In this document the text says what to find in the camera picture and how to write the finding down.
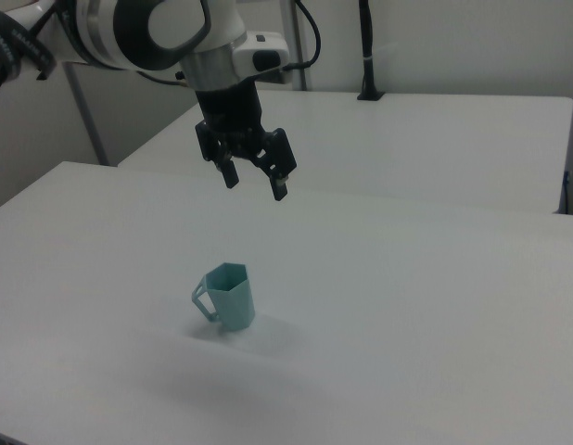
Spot teal hexagonal cup with handle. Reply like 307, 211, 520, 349
190, 261, 257, 332

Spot grey metal partition post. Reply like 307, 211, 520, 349
63, 62, 109, 167
280, 0, 312, 92

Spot black printed strap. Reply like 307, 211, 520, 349
0, 10, 58, 81

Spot black camera pole with base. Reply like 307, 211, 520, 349
356, 0, 386, 102

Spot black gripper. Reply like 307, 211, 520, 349
194, 82, 299, 202

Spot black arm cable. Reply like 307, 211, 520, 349
280, 0, 323, 73

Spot white side table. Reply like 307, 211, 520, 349
117, 89, 573, 215

